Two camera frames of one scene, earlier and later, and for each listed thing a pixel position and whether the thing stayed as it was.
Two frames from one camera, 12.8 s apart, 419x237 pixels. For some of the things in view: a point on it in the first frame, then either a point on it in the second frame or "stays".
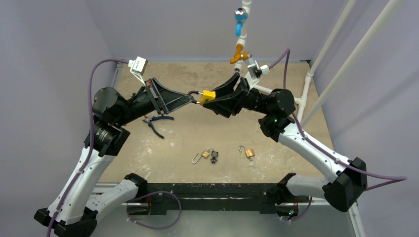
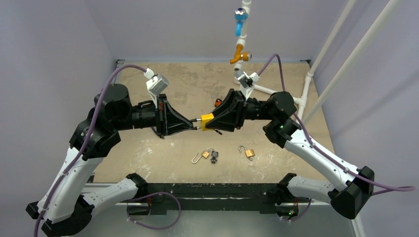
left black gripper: [171, 99] -> [165, 115]
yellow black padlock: [206, 95] -> [204, 119]
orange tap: [243, 56] stays
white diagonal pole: [352, 58] stays
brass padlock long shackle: [205, 154] stays
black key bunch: [214, 154] stays
